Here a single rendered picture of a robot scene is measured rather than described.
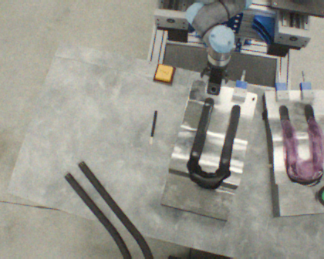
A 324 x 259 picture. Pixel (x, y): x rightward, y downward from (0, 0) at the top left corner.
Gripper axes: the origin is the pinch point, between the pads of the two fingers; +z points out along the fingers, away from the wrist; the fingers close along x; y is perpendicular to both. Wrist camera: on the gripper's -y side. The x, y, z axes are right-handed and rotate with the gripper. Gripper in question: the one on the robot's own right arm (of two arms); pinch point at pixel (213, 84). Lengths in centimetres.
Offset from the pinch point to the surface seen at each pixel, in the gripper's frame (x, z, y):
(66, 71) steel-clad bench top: 62, 13, -4
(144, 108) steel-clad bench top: 24.8, 13.2, -11.9
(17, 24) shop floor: 145, 93, 50
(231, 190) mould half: -16.2, 6.8, -36.6
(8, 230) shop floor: 99, 92, -85
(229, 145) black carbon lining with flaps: -11.5, 4.7, -20.4
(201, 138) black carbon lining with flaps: -0.7, 4.7, -20.4
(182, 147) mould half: 5.2, 1.0, -26.5
